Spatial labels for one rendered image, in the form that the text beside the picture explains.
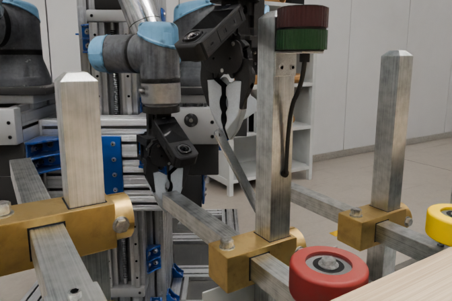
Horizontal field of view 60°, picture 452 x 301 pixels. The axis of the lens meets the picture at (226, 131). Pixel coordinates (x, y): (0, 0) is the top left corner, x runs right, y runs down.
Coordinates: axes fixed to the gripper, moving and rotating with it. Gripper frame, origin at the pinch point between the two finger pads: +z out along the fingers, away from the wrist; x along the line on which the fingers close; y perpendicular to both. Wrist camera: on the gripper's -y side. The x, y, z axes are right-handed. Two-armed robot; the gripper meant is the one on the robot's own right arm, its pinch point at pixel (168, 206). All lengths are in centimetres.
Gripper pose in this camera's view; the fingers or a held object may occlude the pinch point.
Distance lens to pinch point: 79.9
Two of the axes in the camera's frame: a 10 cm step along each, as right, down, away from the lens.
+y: -5.2, -1.6, 8.4
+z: 0.0, 9.8, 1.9
